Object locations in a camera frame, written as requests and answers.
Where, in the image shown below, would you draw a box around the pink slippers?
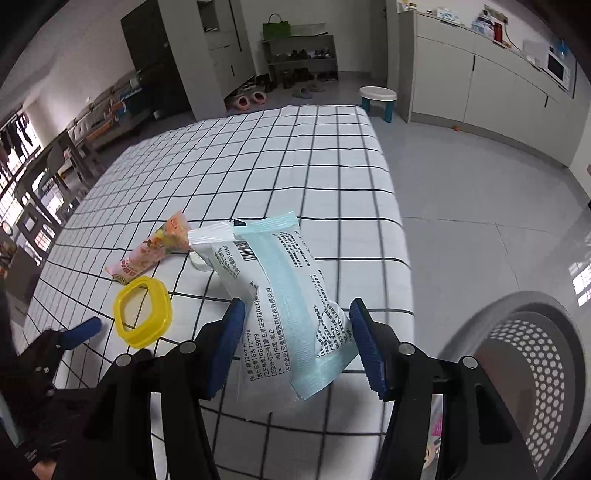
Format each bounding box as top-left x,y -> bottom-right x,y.
232,90 -> 267,111

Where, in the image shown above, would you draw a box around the grey shoe rack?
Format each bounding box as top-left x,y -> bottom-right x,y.
262,34 -> 339,87

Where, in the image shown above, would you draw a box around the yellow plastic ring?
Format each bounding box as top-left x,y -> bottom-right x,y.
113,275 -> 174,349

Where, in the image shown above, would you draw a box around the white wall cabinets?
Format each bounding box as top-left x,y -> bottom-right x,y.
397,11 -> 577,166

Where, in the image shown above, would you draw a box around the black tall cabinet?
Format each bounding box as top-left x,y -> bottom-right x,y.
120,0 -> 190,115

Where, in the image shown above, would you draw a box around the grey perforated trash basket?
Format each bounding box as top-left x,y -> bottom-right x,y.
439,291 -> 586,479

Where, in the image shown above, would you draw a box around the white stool teal legs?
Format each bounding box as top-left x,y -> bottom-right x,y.
359,86 -> 398,123

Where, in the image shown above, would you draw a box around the white black grid tablecloth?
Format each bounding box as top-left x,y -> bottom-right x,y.
17,105 -> 414,479

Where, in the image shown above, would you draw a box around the grey sofa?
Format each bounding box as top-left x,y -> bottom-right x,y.
66,71 -> 152,148

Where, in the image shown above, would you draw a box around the white microwave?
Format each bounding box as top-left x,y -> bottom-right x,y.
544,48 -> 570,90

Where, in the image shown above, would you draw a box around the green handbag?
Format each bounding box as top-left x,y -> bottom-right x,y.
263,12 -> 291,41

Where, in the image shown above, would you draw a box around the white teal wipes packet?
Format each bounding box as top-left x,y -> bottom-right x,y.
188,212 -> 358,417

